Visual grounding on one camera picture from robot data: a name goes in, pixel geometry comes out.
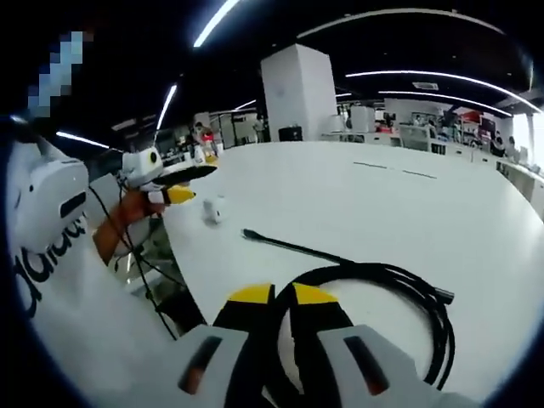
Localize black Type-C cable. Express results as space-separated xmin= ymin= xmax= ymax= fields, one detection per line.
xmin=241 ymin=228 xmax=456 ymax=391

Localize black box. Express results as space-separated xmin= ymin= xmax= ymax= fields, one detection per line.
xmin=277 ymin=125 xmax=304 ymax=143

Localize short ceiling light strip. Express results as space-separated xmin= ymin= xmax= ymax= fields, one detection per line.
xmin=154 ymin=83 xmax=179 ymax=133

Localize white charger adapter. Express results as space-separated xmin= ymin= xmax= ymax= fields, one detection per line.
xmin=201 ymin=195 xmax=227 ymax=227

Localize person's left hand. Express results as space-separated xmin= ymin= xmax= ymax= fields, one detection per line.
xmin=120 ymin=189 xmax=170 ymax=227

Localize white square pillar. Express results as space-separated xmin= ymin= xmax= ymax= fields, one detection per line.
xmin=259 ymin=43 xmax=337 ymax=143

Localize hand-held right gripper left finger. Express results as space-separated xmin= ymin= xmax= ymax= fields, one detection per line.
xmin=176 ymin=282 xmax=277 ymax=408

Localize white worn chest device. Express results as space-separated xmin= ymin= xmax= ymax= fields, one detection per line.
xmin=6 ymin=134 xmax=91 ymax=267

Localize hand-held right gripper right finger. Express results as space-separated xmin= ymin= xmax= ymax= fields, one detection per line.
xmin=290 ymin=282 xmax=430 ymax=408

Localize grey office chair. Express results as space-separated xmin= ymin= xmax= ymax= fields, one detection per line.
xmin=398 ymin=123 xmax=433 ymax=152

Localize double ceiling light strip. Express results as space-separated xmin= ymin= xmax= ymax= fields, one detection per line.
xmin=344 ymin=70 xmax=544 ymax=116

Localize long curved ceiling light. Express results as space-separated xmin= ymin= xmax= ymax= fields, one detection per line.
xmin=192 ymin=0 xmax=242 ymax=48

